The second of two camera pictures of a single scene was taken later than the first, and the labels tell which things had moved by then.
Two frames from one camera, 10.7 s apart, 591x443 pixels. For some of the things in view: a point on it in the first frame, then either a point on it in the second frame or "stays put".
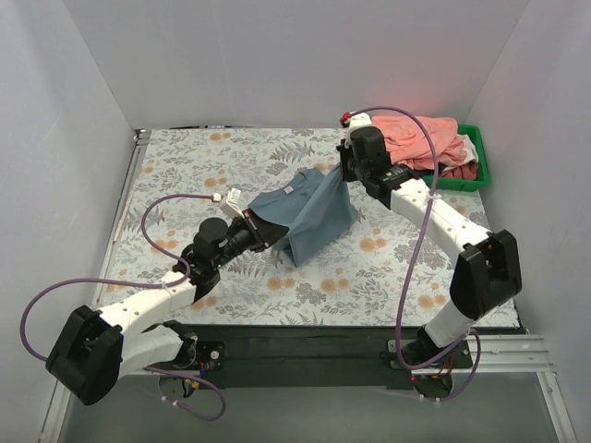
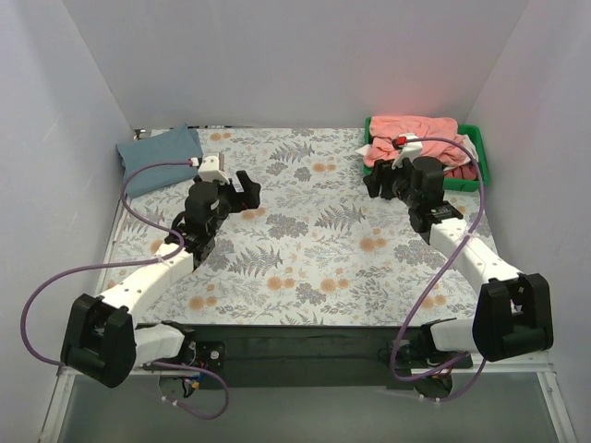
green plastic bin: [459, 185] stays put
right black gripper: [346, 162] → [385, 178]
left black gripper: [255, 230] → [236, 193]
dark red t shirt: [467, 172] stays put
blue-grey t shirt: [317, 207] → [181, 145]
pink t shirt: [408, 144] stays put
